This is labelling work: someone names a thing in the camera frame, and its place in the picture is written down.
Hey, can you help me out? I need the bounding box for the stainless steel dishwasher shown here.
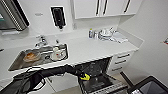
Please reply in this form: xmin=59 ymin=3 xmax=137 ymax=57
xmin=75 ymin=57 xmax=129 ymax=94

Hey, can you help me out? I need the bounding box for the white two-door sink cabinet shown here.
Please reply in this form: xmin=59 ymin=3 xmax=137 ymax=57
xmin=0 ymin=68 xmax=79 ymax=94

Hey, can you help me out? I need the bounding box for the white patterned bowl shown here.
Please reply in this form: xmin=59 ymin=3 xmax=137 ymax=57
xmin=50 ymin=46 xmax=67 ymax=62

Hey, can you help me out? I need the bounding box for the small countertop soap pump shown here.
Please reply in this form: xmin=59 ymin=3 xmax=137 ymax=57
xmin=55 ymin=39 xmax=60 ymax=46

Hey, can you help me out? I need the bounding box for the small blue-capped bottle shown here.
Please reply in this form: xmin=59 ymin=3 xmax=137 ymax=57
xmin=87 ymin=28 xmax=94 ymax=39

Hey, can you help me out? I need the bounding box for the small white bottle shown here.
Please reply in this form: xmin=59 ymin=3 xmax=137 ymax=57
xmin=93 ymin=30 xmax=99 ymax=40

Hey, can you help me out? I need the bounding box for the chrome sink faucet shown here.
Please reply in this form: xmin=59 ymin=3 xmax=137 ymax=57
xmin=34 ymin=35 xmax=48 ymax=48

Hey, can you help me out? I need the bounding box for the orange bowl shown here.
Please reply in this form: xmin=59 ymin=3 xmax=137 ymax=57
xmin=23 ymin=51 xmax=40 ymax=63

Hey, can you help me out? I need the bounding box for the white drawer unit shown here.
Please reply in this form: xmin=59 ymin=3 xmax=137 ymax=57
xmin=109 ymin=49 xmax=135 ymax=75

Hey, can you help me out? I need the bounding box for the stack of white dishes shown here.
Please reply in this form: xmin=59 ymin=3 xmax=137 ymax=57
xmin=98 ymin=27 xmax=115 ymax=41

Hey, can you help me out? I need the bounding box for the white cloth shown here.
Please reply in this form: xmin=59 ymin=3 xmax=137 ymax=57
xmin=109 ymin=31 xmax=129 ymax=44

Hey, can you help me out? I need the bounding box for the stainless steel sink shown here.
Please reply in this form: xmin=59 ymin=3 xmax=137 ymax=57
xmin=8 ymin=43 xmax=70 ymax=72

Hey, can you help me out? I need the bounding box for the grey bin black lid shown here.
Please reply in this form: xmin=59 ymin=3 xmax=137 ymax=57
xmin=126 ymin=75 xmax=168 ymax=94

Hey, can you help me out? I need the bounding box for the grey paper towel dispenser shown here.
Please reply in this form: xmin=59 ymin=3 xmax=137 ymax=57
xmin=0 ymin=0 xmax=31 ymax=33

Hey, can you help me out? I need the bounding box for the dishwasher wire rack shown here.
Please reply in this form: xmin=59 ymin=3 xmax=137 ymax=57
xmin=79 ymin=61 xmax=121 ymax=92

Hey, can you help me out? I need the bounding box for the black wall soap dispenser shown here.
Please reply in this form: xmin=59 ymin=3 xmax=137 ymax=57
xmin=50 ymin=6 xmax=68 ymax=31

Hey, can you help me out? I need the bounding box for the small wall label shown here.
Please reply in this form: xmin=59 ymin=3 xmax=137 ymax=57
xmin=34 ymin=12 xmax=44 ymax=17

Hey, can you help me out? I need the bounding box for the white three-door wall cabinet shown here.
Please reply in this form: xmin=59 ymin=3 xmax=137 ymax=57
xmin=71 ymin=0 xmax=144 ymax=20

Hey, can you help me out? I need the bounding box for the large wall poster board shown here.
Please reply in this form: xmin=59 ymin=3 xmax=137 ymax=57
xmin=162 ymin=36 xmax=168 ymax=46

